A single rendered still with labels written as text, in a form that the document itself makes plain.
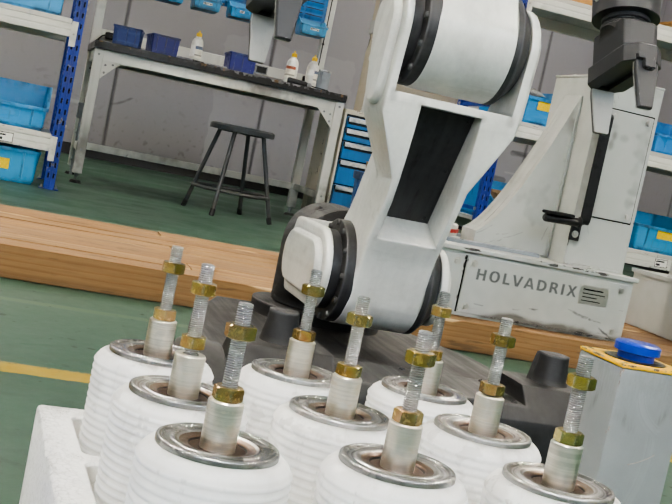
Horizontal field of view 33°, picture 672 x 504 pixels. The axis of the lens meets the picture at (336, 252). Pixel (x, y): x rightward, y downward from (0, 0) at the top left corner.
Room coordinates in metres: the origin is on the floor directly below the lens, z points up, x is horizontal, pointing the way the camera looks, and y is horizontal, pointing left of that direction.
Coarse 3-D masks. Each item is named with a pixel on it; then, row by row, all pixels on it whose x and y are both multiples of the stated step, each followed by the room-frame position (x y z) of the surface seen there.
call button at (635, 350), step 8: (616, 344) 0.97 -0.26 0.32; (624, 344) 0.96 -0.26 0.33; (632, 344) 0.96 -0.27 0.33; (640, 344) 0.96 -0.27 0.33; (648, 344) 0.97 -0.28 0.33; (624, 352) 0.96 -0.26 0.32; (632, 352) 0.95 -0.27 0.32; (640, 352) 0.95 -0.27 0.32; (648, 352) 0.95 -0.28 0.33; (656, 352) 0.96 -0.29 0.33; (640, 360) 0.96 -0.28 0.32; (648, 360) 0.96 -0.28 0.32
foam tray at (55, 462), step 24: (48, 408) 0.92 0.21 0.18; (72, 408) 0.93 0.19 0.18; (48, 432) 0.85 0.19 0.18; (72, 432) 0.86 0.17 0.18; (48, 456) 0.80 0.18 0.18; (72, 456) 0.80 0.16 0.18; (96, 456) 0.82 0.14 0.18; (24, 480) 0.91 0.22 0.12; (48, 480) 0.76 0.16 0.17; (72, 480) 0.75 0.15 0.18
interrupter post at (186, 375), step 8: (176, 352) 0.76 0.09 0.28; (176, 360) 0.76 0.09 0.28; (184, 360) 0.76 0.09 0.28; (192, 360) 0.76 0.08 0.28; (200, 360) 0.76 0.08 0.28; (176, 368) 0.76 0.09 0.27; (184, 368) 0.76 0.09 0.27; (192, 368) 0.76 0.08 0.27; (200, 368) 0.76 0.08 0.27; (176, 376) 0.76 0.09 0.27; (184, 376) 0.76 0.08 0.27; (192, 376) 0.76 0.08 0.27; (200, 376) 0.76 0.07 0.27; (176, 384) 0.76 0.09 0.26; (184, 384) 0.76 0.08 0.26; (192, 384) 0.76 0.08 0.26; (200, 384) 0.77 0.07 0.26; (168, 392) 0.76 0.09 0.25; (176, 392) 0.76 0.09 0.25; (184, 392) 0.76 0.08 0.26; (192, 392) 0.76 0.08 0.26
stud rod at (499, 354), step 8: (504, 320) 0.84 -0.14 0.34; (512, 320) 0.84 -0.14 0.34; (504, 328) 0.84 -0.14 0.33; (496, 352) 0.84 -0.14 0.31; (504, 352) 0.84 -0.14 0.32; (496, 360) 0.84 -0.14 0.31; (504, 360) 0.84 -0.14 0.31; (496, 368) 0.84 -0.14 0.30; (496, 376) 0.84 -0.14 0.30; (496, 384) 0.84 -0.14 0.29
